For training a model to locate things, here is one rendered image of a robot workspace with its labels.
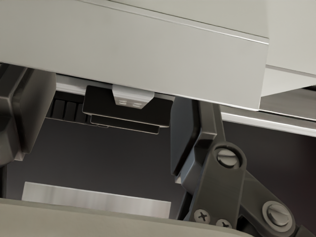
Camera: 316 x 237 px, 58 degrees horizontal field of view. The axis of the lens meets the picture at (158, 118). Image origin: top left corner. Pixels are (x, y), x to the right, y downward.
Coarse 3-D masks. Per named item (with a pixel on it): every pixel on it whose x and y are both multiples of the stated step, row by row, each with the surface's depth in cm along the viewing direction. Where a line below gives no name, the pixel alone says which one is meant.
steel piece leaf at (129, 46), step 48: (0, 0) 7; (48, 0) 7; (96, 0) 8; (0, 48) 7; (48, 48) 7; (96, 48) 8; (144, 48) 8; (192, 48) 8; (240, 48) 8; (192, 96) 8; (240, 96) 8
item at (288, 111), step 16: (0, 64) 42; (64, 80) 43; (80, 80) 43; (160, 96) 44; (272, 96) 46; (288, 96) 47; (304, 96) 47; (224, 112) 46; (240, 112) 46; (256, 112) 46; (272, 112) 47; (288, 112) 47; (304, 112) 47; (272, 128) 58; (288, 128) 52; (304, 128) 48
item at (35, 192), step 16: (32, 192) 19; (48, 192) 19; (64, 192) 19; (80, 192) 19; (96, 192) 20; (96, 208) 20; (112, 208) 20; (128, 208) 20; (144, 208) 20; (160, 208) 20
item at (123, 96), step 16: (96, 96) 38; (112, 96) 38; (128, 96) 26; (144, 96) 24; (96, 112) 38; (112, 112) 38; (128, 112) 38; (144, 112) 39; (160, 112) 39; (128, 128) 39; (144, 128) 40
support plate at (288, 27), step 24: (120, 0) 8; (144, 0) 7; (168, 0) 7; (192, 0) 7; (216, 0) 7; (240, 0) 7; (264, 0) 6; (288, 0) 6; (312, 0) 6; (216, 24) 8; (240, 24) 8; (264, 24) 8; (288, 24) 7; (312, 24) 7; (288, 48) 9; (312, 48) 9; (264, 72) 12; (288, 72) 12; (312, 72) 11
